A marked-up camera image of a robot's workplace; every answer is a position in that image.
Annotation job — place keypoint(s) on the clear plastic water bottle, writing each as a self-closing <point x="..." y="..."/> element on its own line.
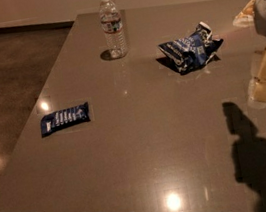
<point x="112" y="26"/>

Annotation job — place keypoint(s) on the pale snack bag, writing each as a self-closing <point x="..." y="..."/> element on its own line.
<point x="245" y="18"/>

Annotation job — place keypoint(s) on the crumpled blue chip bag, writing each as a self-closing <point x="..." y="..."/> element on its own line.
<point x="192" y="52"/>

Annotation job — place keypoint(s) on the flat blue snack packet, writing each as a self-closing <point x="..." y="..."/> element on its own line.
<point x="61" y="119"/>

